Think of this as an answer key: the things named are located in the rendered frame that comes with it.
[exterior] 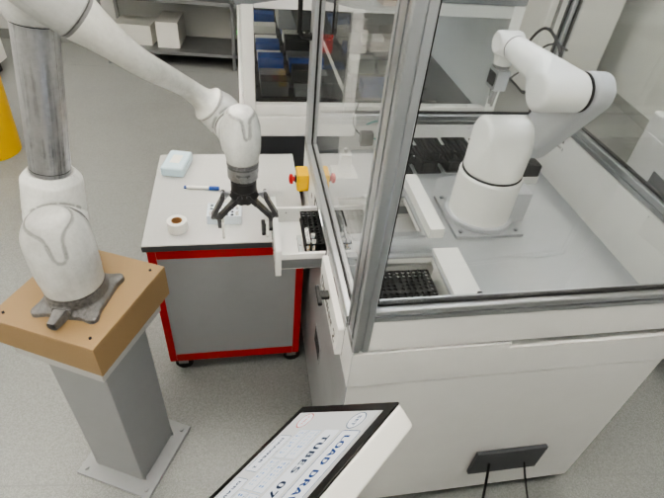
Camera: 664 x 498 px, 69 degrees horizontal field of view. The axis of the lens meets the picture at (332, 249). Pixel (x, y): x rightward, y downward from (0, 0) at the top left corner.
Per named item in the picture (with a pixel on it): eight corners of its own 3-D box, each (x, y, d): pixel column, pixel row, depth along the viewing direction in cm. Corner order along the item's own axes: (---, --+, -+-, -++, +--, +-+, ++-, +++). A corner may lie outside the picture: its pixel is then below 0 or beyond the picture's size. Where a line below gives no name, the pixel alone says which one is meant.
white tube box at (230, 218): (207, 224, 179) (206, 215, 177) (208, 210, 185) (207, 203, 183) (241, 224, 181) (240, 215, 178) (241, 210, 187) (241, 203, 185)
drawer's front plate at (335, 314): (334, 356, 132) (338, 329, 125) (319, 281, 153) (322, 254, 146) (341, 355, 132) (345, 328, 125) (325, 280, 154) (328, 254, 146)
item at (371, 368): (346, 387, 127) (352, 353, 117) (302, 175, 202) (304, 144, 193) (663, 359, 143) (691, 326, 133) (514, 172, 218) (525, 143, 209)
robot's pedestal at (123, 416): (77, 473, 182) (5, 346, 132) (125, 405, 204) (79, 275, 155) (148, 500, 177) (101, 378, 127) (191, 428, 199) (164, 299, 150)
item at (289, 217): (281, 270, 153) (281, 255, 149) (275, 219, 172) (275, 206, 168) (402, 264, 160) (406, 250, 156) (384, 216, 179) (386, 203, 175)
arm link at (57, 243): (42, 310, 122) (8, 243, 108) (38, 266, 134) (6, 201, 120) (111, 290, 128) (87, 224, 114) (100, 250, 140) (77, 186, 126)
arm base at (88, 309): (20, 328, 125) (11, 313, 121) (65, 270, 141) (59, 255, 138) (88, 336, 124) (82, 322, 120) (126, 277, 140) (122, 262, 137)
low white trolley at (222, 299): (170, 375, 216) (140, 246, 167) (181, 279, 263) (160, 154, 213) (300, 366, 226) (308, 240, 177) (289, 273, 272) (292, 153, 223)
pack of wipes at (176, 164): (184, 178, 201) (182, 169, 198) (160, 176, 200) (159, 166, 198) (194, 160, 212) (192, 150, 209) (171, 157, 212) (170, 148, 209)
